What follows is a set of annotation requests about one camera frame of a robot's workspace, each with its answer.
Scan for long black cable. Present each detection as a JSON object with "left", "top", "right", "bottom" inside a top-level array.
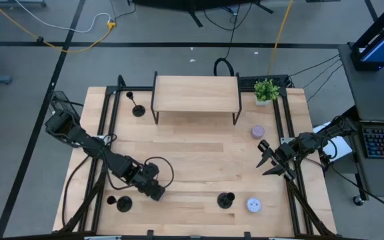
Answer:
[{"left": 327, "top": 161, "right": 384, "bottom": 217}]

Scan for grey equipment cart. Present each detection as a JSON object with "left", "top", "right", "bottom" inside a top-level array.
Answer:
[{"left": 337, "top": 43, "right": 384, "bottom": 206}]

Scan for purple candle jar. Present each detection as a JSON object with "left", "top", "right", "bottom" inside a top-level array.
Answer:
[{"left": 250, "top": 125, "right": 265, "bottom": 139}]

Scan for yellow extension cable with plug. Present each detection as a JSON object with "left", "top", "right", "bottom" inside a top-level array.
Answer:
[{"left": 0, "top": 0, "right": 117, "bottom": 53}]

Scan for white blue patterned candle jar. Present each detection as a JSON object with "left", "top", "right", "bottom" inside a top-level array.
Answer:
[{"left": 245, "top": 197, "right": 263, "bottom": 214}]

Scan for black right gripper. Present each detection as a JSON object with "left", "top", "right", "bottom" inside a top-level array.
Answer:
[{"left": 256, "top": 139, "right": 298, "bottom": 183}]

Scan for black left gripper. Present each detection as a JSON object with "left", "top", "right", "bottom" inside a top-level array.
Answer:
[{"left": 125, "top": 162, "right": 167, "bottom": 202}]

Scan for black candlestick holder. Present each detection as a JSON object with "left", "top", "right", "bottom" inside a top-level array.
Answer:
[
  {"left": 217, "top": 191, "right": 236, "bottom": 210},
  {"left": 125, "top": 91, "right": 146, "bottom": 118},
  {"left": 107, "top": 195, "right": 133, "bottom": 213}
]

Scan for thin black cable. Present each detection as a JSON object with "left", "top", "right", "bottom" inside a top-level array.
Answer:
[
  {"left": 289, "top": 54, "right": 341, "bottom": 77},
  {"left": 306, "top": 64, "right": 343, "bottom": 102},
  {"left": 302, "top": 59, "right": 342, "bottom": 89}
]

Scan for black wire mesh basket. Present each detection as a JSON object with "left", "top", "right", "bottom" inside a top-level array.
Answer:
[{"left": 49, "top": 90, "right": 79, "bottom": 116}]

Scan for green plant white pot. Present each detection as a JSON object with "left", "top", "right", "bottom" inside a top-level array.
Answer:
[{"left": 253, "top": 78, "right": 281, "bottom": 107}]

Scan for black power strip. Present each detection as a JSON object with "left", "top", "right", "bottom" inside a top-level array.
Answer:
[{"left": 238, "top": 75, "right": 290, "bottom": 91}]

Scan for black aluminium frame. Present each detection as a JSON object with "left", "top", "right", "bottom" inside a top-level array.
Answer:
[{"left": 57, "top": 73, "right": 338, "bottom": 240}]

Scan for long yellow cable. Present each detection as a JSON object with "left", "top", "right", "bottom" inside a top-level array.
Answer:
[{"left": 267, "top": 0, "right": 295, "bottom": 76}]

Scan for white box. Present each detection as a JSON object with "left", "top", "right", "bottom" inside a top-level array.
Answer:
[{"left": 313, "top": 122, "right": 353, "bottom": 163}]

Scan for black partition screen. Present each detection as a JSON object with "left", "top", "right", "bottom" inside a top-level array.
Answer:
[{"left": 130, "top": 0, "right": 275, "bottom": 28}]

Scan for black looped cable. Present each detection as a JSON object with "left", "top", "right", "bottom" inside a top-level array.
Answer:
[{"left": 213, "top": 0, "right": 243, "bottom": 77}]

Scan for thick black cable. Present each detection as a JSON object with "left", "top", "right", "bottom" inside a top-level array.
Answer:
[{"left": 61, "top": 153, "right": 93, "bottom": 228}]

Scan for white cable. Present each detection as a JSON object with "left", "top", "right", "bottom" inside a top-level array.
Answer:
[{"left": 13, "top": 0, "right": 113, "bottom": 33}]

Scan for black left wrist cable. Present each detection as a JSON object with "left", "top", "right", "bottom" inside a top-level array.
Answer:
[{"left": 143, "top": 156, "right": 175, "bottom": 189}]

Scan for wooden shelf riser black legs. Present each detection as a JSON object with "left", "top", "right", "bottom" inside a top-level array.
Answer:
[{"left": 150, "top": 71, "right": 243, "bottom": 126}]

